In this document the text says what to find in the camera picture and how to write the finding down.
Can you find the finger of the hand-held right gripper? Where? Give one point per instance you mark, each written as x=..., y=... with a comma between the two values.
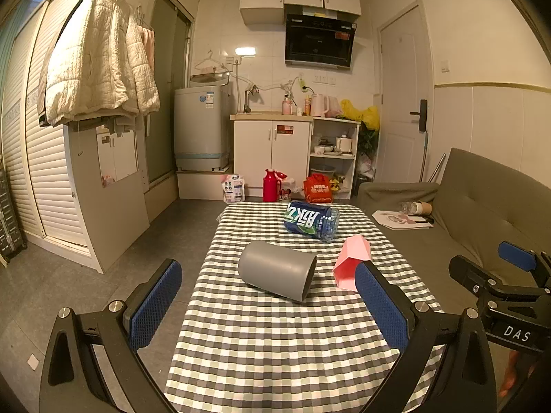
x=514, y=253
x=478, y=277

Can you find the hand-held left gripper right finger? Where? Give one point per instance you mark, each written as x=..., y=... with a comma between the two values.
x=381, y=301

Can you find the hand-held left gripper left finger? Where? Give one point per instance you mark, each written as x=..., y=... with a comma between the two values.
x=155, y=297

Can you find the grey cup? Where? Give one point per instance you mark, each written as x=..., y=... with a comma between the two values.
x=275, y=269

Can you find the pink faceted cup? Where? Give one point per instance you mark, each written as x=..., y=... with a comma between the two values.
x=348, y=262

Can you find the person's right hand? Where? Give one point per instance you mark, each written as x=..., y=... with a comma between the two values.
x=514, y=374

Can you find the grey-green sofa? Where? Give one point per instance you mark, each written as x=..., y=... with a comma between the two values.
x=473, y=206

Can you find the white printed paper sheet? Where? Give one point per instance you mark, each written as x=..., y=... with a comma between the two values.
x=398, y=219

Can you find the crumpled clear plastic bottle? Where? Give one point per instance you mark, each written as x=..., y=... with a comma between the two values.
x=407, y=207

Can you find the white leaning board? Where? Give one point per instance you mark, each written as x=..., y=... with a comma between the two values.
x=107, y=206

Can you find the blue plastic water bottle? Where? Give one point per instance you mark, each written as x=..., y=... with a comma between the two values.
x=310, y=219

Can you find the white washing machine platform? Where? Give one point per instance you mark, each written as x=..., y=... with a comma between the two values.
x=198, y=185

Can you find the checkered tablecloth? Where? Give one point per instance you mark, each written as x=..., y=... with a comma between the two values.
x=267, y=344

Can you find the red shopping bag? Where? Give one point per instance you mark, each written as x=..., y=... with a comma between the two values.
x=318, y=189

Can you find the white and pink packet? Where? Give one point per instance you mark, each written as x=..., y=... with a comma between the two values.
x=233, y=189

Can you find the plastic basin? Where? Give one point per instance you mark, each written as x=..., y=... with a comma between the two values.
x=323, y=171

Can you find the red cartoon print bag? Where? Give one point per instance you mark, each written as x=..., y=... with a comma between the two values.
x=285, y=189

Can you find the white open shelf unit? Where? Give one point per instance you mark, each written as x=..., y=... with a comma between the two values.
x=355, y=155

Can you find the red thermos jug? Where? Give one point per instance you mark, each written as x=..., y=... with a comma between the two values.
x=269, y=187

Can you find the white small pot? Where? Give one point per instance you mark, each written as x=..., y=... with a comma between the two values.
x=343, y=144

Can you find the dark ribbed suitcase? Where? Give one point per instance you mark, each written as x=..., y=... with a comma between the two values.
x=8, y=223

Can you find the white shutter wardrobe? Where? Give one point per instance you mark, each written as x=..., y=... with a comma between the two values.
x=38, y=172

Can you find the grey washing machine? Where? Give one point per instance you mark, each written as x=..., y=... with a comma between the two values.
x=200, y=129

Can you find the white sink cabinet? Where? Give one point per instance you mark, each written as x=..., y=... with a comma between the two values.
x=269, y=155

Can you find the yellow plastic bag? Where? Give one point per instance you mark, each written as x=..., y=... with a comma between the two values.
x=366, y=114

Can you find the pink electric kettle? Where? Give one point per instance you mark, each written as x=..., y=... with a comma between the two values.
x=318, y=105

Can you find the orange bottle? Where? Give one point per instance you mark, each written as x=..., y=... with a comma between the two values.
x=308, y=107

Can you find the white door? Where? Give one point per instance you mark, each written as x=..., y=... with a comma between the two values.
x=400, y=77

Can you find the pink soap bottle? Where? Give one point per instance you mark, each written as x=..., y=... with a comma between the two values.
x=286, y=106

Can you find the metal faucet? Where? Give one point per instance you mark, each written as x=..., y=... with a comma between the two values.
x=247, y=101

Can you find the glass shower door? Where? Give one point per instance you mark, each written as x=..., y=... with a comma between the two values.
x=165, y=73

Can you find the white quilted jacket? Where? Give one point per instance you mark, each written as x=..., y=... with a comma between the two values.
x=94, y=60

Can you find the pink garment on hanger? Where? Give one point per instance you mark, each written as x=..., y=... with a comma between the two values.
x=148, y=45

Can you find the black range hood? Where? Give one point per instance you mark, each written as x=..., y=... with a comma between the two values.
x=318, y=38

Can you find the white light switch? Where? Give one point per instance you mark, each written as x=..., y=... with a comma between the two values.
x=445, y=66

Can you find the white wall sockets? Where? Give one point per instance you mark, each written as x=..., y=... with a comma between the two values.
x=325, y=78

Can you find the wall light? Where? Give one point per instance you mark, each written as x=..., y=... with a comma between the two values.
x=246, y=51

